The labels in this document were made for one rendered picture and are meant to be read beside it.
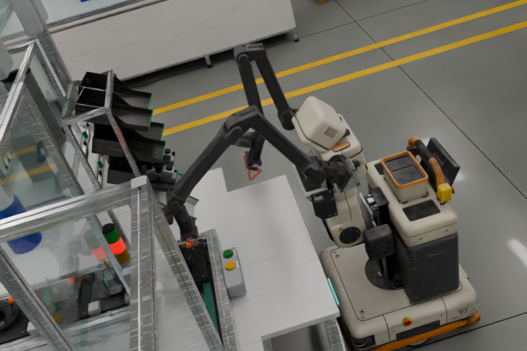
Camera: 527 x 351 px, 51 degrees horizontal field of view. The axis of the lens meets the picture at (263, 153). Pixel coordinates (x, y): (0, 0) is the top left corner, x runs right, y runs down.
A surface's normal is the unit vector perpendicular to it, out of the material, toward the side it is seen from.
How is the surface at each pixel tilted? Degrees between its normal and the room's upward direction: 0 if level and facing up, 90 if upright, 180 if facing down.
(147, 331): 0
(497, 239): 0
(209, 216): 0
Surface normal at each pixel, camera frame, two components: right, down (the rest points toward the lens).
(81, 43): 0.19, 0.54
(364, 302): -0.22, -0.79
